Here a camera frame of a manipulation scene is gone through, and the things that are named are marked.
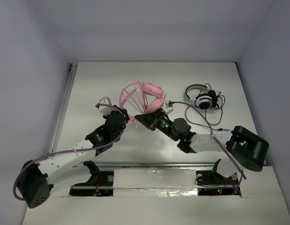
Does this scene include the black white headphones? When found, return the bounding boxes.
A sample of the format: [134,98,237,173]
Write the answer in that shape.
[183,82,232,132]

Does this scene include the aluminium rail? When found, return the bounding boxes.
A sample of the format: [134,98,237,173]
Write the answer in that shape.
[95,160,267,170]

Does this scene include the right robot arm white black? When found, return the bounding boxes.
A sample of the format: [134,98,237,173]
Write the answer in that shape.
[135,109,269,187]

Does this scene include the pink headphones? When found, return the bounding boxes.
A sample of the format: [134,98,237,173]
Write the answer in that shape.
[118,81,167,114]

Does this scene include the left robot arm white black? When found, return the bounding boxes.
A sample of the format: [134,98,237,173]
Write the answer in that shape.
[13,104,129,209]

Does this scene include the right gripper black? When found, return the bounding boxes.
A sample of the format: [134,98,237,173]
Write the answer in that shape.
[136,107,179,142]

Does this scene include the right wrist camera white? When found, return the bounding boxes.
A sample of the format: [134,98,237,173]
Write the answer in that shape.
[165,100,174,115]

